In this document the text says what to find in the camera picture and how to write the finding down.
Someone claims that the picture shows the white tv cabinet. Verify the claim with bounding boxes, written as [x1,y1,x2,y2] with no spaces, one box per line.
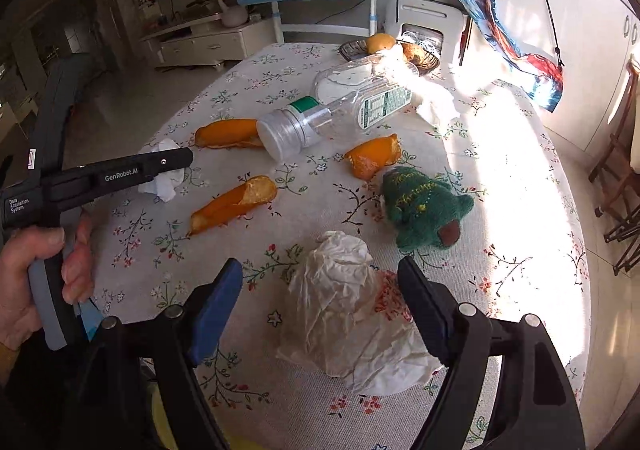
[140,15,277,69]

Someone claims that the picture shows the green plush christmas tree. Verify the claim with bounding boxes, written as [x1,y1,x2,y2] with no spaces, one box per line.
[381,166,474,252]

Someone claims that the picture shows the colourful kite with frame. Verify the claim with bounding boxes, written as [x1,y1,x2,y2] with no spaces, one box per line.
[458,0,565,112]

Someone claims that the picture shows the orange peel piece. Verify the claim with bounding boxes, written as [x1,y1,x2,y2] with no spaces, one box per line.
[344,134,401,181]

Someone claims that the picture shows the white tissue near basket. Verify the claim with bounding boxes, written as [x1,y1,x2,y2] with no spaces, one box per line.
[416,88,460,127]

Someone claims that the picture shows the woven fruit basket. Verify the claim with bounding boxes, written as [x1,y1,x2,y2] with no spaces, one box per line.
[338,39,440,76]

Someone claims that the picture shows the white wall cabinet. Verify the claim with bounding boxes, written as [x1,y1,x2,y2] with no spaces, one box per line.
[495,0,638,158]

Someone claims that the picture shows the clear plastic water bottle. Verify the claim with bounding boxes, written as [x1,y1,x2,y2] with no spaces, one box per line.
[256,55,419,162]

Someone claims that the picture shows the wooden chair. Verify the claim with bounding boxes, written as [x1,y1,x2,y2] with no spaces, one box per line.
[588,57,639,275]

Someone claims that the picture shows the person's left hand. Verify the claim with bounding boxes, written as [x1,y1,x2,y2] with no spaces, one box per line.
[1,212,94,352]

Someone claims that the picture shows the floral white tablecloth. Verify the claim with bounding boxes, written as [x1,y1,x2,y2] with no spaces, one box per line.
[94,73,590,449]

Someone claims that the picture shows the white paper wrapper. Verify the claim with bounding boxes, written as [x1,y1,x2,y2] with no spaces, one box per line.
[277,231,442,396]

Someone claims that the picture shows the orange peel long front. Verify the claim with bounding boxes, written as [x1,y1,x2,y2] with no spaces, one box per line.
[189,175,278,236]

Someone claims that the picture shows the small white tissue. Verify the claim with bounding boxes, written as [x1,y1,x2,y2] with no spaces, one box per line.
[137,138,186,202]

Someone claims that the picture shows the white plastic stool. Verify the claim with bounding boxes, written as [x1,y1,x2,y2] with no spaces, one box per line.
[384,0,466,65]

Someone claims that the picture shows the pink ceramic jug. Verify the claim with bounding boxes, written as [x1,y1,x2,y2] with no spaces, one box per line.
[217,0,248,28]

